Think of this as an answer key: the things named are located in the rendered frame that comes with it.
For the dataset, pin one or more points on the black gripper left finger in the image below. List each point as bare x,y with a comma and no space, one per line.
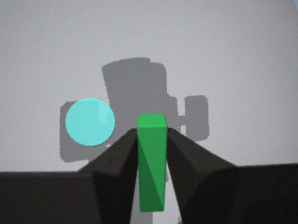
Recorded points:
75,197

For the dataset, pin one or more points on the cyan circle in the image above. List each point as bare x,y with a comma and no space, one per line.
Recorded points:
90,121

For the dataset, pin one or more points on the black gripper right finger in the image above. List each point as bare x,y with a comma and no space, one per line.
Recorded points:
209,191

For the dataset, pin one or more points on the green rectangular post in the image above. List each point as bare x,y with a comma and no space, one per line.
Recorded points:
152,132

